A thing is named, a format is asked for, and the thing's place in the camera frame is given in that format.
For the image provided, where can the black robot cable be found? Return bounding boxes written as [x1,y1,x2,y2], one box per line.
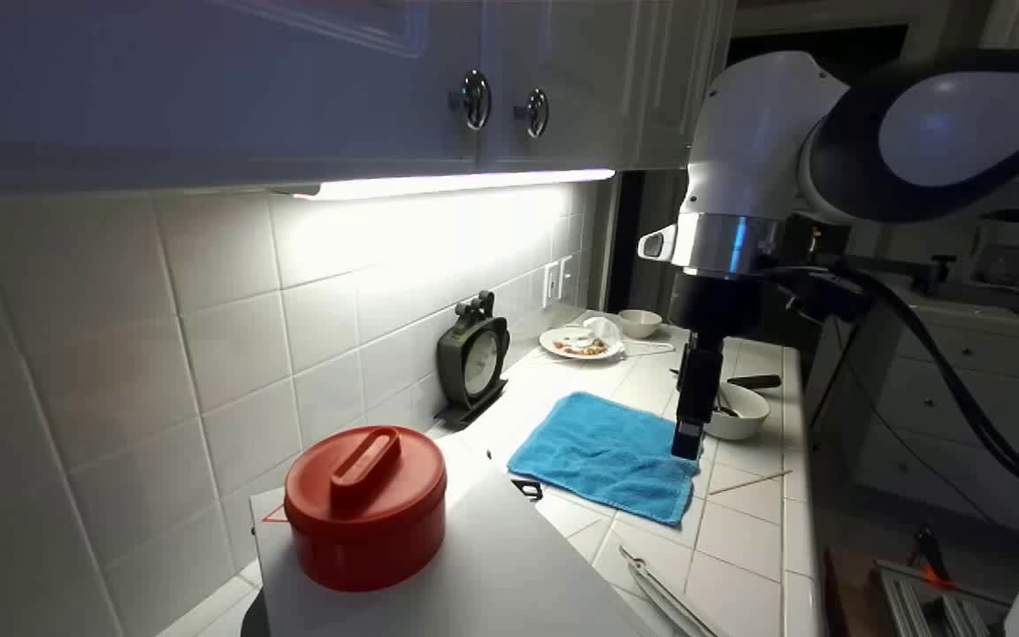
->
[753,261,1019,515]

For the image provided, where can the white wall outlet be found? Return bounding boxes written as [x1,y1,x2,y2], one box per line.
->
[543,253,572,309]

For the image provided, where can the under-cabinet light bar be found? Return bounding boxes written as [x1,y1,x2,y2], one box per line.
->
[276,167,617,201]

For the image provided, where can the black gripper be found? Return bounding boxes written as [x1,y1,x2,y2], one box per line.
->
[674,276,727,458]

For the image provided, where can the white bowl with spoon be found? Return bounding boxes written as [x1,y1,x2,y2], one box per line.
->
[708,381,770,441]

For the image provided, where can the crumpled white napkin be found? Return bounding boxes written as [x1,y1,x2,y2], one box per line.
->
[572,313,624,343]

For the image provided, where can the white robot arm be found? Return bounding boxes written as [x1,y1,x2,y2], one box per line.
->
[638,50,1019,457]

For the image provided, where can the metal tongs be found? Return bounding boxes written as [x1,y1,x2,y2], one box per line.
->
[619,549,718,637]

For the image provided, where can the red round lidded container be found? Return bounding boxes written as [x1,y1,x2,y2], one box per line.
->
[282,423,447,589]

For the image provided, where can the black kitchen scale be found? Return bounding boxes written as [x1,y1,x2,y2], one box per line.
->
[435,290,508,427]

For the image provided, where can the blue cloth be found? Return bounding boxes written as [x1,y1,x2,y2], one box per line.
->
[508,394,697,526]

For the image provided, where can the white upper cabinets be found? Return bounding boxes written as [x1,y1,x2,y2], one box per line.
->
[0,0,735,191]

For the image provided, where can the small white bowl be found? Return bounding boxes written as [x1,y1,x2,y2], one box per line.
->
[619,309,663,340]

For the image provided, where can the white plate with food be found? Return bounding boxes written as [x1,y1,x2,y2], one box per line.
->
[539,325,624,363]

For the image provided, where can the coffee maker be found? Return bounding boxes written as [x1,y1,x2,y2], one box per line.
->
[972,208,1019,287]

